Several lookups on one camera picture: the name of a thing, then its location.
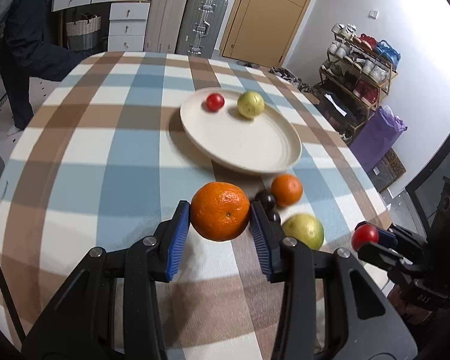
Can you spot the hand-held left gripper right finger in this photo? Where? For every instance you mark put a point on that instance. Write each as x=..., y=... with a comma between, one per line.
x=260, y=240

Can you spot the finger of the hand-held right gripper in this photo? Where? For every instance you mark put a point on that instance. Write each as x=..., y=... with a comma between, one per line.
x=386, y=235
x=378, y=255

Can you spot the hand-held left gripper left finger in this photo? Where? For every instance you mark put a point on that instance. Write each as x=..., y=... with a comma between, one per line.
x=176, y=240

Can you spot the red tomato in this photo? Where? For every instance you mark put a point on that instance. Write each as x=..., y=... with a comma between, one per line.
x=214, y=102
x=364, y=237

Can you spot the dark plum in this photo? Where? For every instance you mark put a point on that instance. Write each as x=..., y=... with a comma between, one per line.
x=265, y=199
x=274, y=217

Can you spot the yellow green guava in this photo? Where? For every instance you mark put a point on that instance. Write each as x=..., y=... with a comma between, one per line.
x=303, y=230

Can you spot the large orange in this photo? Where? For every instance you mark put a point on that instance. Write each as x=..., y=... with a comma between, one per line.
x=220, y=210

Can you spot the small orange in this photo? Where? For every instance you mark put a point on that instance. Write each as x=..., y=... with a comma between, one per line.
x=287, y=190

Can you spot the cream round plate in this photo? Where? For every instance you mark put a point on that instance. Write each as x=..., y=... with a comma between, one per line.
x=243, y=146

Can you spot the speckled yellow guava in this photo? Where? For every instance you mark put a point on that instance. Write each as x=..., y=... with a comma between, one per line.
x=250, y=105

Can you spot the person's right hand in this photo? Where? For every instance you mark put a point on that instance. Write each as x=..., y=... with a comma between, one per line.
x=416, y=315

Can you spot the dark woven doormat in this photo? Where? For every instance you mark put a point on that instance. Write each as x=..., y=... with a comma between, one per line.
x=390, y=168

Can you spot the purple bag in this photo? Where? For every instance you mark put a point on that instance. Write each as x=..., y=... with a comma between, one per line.
x=375, y=138

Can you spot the checked tablecloth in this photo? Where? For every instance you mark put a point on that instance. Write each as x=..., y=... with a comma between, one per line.
x=97, y=157

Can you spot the wooden shoe rack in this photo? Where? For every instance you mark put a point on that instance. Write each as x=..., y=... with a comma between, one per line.
x=375, y=105

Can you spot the group of shoes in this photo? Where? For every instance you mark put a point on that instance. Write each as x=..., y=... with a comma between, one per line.
x=360, y=86

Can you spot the patterned floor mat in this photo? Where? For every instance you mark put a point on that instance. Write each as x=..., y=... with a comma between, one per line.
x=290, y=78

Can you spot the blue bag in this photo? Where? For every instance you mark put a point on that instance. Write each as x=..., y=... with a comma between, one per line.
x=388, y=53

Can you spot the white drawer desk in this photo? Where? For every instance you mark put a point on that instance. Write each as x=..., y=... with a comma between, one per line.
x=129, y=26

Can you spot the silver suitcase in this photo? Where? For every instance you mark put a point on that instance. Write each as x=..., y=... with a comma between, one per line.
x=202, y=22

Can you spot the tan wooden door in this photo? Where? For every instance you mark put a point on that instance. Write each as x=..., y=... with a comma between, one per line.
x=270, y=18

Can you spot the beige suitcase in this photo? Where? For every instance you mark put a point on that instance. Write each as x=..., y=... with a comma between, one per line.
x=165, y=18

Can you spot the woven laundry basket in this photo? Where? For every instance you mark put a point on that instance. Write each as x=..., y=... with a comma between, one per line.
x=83, y=32

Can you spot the white light switch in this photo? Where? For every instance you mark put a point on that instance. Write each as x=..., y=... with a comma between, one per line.
x=373, y=13

